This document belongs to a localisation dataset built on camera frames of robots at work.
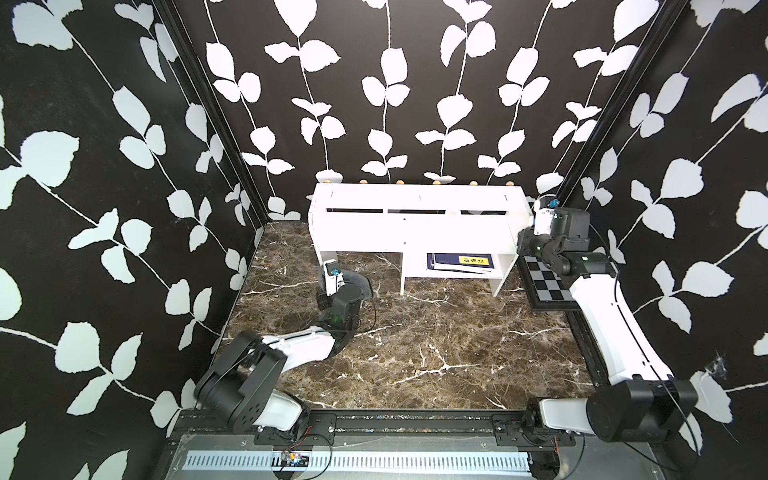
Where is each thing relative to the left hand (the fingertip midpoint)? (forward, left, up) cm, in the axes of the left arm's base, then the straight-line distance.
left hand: (328, 271), depth 86 cm
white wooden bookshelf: (0, -31, +16) cm, 35 cm away
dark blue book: (+2, -46, -1) cm, 47 cm away
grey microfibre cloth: (+1, -8, -8) cm, 11 cm away
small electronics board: (-44, +8, -16) cm, 47 cm away
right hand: (+3, -53, +15) cm, 55 cm away
